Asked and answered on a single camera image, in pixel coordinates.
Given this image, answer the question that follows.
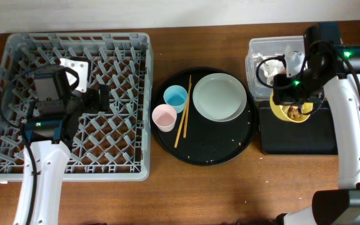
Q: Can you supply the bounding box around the grey plate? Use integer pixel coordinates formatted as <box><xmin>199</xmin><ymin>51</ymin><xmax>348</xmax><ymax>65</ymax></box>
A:
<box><xmin>192</xmin><ymin>73</ymin><xmax>248</xmax><ymax>123</ymax></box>

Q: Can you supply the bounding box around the blue cup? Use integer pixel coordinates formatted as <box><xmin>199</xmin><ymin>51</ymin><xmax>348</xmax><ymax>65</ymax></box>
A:
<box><xmin>163</xmin><ymin>85</ymin><xmax>188</xmax><ymax>114</ymax></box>

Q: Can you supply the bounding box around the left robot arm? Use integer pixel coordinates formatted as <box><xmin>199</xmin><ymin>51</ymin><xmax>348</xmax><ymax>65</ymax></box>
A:
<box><xmin>14</xmin><ymin>59</ymin><xmax>109</xmax><ymax>224</ymax></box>

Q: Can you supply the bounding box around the yellow bowl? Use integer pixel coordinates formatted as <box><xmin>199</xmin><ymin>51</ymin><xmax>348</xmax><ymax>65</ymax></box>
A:
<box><xmin>269</xmin><ymin>92</ymin><xmax>313</xmax><ymax>123</ymax></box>

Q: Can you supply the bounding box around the white napkin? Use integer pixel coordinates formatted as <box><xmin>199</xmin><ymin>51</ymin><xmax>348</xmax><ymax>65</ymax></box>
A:
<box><xmin>252</xmin><ymin>47</ymin><xmax>305</xmax><ymax>86</ymax></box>

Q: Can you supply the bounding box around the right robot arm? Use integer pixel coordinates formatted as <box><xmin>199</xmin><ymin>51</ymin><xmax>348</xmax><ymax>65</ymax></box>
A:
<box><xmin>270</xmin><ymin>22</ymin><xmax>360</xmax><ymax>224</ymax></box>

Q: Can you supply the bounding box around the food scraps and rice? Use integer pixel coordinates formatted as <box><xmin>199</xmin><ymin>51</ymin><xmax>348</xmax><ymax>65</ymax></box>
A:
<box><xmin>286</xmin><ymin>106</ymin><xmax>304</xmax><ymax>121</ymax></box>

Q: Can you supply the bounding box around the clear plastic bin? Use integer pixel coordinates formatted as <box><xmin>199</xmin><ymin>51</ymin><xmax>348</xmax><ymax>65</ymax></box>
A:
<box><xmin>245</xmin><ymin>36</ymin><xmax>305</xmax><ymax>101</ymax></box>

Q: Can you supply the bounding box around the round black tray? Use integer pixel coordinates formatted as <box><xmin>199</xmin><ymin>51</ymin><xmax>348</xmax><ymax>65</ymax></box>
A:
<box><xmin>150</xmin><ymin>66</ymin><xmax>259</xmax><ymax>166</ymax></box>

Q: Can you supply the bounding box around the black rectangular bin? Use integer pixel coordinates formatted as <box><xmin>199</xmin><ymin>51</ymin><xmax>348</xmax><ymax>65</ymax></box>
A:
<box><xmin>258</xmin><ymin>101</ymin><xmax>338</xmax><ymax>155</ymax></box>

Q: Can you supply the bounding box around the pink cup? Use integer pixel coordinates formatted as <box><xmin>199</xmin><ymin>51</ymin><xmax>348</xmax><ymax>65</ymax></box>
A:
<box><xmin>152</xmin><ymin>104</ymin><xmax>177</xmax><ymax>132</ymax></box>

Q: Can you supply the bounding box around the grey dishwasher rack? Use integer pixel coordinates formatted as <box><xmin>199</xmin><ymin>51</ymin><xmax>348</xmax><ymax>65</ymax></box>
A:
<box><xmin>0</xmin><ymin>32</ymin><xmax>154</xmax><ymax>183</ymax></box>

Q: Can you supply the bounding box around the wooden chopstick left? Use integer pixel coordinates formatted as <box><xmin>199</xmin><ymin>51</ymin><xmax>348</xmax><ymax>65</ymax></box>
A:
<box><xmin>174</xmin><ymin>82</ymin><xmax>192</xmax><ymax>148</ymax></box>

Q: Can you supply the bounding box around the wooden chopstick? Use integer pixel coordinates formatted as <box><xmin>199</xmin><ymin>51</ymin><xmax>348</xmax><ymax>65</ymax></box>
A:
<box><xmin>183</xmin><ymin>74</ymin><xmax>192</xmax><ymax>139</ymax></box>
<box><xmin>174</xmin><ymin>82</ymin><xmax>192</xmax><ymax>148</ymax></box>

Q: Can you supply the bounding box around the wooden chopstick right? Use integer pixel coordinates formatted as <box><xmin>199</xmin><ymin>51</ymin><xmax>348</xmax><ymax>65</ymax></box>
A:
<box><xmin>183</xmin><ymin>74</ymin><xmax>192</xmax><ymax>139</ymax></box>

